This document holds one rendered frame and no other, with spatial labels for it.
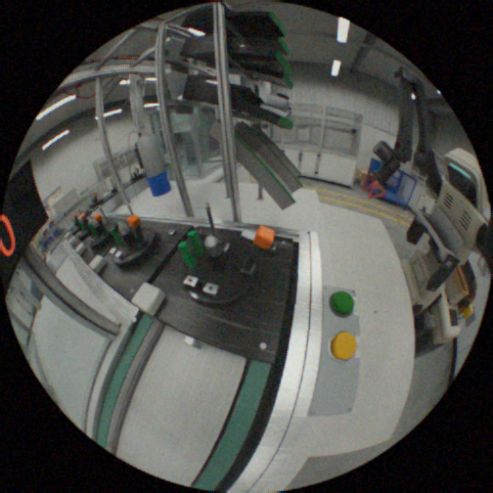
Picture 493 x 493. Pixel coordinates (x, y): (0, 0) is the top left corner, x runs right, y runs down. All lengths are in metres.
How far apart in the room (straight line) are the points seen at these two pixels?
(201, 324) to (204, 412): 0.15
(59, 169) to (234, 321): 10.77
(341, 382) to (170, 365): 0.26
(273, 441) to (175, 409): 0.15
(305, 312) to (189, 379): 0.22
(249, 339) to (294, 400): 0.11
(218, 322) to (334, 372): 0.18
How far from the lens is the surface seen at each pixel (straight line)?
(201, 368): 0.27
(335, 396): 0.24
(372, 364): 0.41
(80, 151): 10.97
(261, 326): 0.21
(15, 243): 0.20
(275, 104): 0.38
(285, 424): 0.24
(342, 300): 0.26
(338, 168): 4.25
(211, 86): 0.42
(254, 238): 0.16
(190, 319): 0.23
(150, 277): 0.32
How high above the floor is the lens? 1.17
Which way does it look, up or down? 44 degrees down
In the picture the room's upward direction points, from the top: 5 degrees counter-clockwise
